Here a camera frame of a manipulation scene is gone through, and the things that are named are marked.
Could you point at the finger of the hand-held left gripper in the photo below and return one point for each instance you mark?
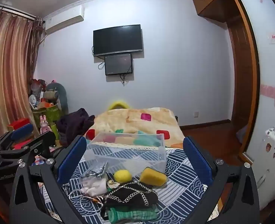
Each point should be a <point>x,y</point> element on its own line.
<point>43,140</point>
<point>23,130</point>

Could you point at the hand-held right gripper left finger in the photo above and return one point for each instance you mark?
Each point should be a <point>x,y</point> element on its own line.
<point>72,161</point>

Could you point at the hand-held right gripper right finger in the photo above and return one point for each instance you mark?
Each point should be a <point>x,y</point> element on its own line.
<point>198,162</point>

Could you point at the red box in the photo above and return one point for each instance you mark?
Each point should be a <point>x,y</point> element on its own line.
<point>18,123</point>

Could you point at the pink bunny toy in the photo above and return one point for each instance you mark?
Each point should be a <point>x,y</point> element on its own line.
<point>44,126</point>

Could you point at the green storage box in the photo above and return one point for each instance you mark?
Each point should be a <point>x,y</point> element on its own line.
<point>48,114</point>

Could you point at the white crumpled cloth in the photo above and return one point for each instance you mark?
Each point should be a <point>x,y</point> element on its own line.
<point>94,186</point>

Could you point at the blue patterned bed sheet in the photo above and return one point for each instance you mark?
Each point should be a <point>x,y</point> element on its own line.
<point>181,192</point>

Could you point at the dark purple garment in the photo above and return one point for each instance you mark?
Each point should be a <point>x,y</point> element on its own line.
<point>74,124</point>

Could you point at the pile of toys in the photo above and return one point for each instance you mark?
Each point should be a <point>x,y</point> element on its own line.
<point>37,93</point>

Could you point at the yellow sponge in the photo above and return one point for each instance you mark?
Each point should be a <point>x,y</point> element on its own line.
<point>154,176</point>

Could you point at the grey plush toy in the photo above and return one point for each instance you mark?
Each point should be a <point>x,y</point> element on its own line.
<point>62,95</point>

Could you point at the yellow fuzzy ball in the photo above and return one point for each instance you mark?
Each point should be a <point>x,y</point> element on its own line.
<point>122,175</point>

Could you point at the clear plastic storage box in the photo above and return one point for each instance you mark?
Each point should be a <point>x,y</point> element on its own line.
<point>128,155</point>

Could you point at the striped brown curtain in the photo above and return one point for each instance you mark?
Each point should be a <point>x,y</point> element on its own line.
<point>9,74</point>

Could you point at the yellow plush item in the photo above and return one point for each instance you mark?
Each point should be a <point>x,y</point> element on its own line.
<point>118,104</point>

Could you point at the cream blanket with coloured squares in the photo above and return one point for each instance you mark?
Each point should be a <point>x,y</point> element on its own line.
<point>132,119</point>

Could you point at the small white refrigerator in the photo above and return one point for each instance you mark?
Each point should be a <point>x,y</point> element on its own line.
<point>272,168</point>

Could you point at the green sock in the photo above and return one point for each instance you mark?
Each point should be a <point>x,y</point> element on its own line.
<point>137,214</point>

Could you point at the white air conditioner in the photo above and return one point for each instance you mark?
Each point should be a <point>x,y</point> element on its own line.
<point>65,19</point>

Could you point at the white sliding wardrobe door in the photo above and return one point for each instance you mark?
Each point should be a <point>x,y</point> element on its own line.
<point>268,63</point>

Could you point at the white wall socket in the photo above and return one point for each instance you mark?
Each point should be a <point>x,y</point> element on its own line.
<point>196,114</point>

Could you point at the small black wall monitor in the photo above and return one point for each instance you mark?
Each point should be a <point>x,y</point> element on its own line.
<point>118,64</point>

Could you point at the white curtain rail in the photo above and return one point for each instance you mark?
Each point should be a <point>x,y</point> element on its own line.
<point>11,9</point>

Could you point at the large black wall television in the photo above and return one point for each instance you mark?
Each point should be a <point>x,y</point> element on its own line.
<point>117,40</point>

